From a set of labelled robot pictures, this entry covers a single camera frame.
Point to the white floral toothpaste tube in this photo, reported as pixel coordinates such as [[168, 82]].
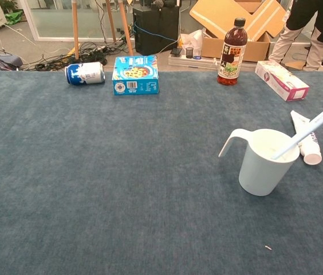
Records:
[[311, 149]]

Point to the light blue toothbrush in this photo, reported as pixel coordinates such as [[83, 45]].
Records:
[[316, 121]]

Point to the pink floral box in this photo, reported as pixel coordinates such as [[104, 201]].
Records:
[[281, 80]]

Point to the blue carpet table mat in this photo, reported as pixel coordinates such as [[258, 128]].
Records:
[[107, 172]]

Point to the blue cereal box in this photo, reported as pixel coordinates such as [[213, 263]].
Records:
[[135, 76]]

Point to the blue and white drink can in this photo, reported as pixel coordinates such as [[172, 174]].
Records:
[[85, 74]]

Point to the white plastic bag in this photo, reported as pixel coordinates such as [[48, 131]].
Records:
[[193, 40]]

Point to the black computer tower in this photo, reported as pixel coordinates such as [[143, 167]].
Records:
[[155, 31]]

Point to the dark tea bottle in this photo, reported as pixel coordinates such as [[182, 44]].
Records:
[[231, 57]]

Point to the wooden stand leg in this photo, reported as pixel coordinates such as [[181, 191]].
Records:
[[110, 20], [75, 31], [125, 28]]

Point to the open cardboard box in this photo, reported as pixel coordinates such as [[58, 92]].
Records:
[[216, 14]]

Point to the small white crumb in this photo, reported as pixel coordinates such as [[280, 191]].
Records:
[[268, 247]]

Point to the green cloth bundle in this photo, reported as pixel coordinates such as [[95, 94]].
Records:
[[14, 17]]

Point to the person in grey trousers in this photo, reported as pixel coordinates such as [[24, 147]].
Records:
[[319, 28]]

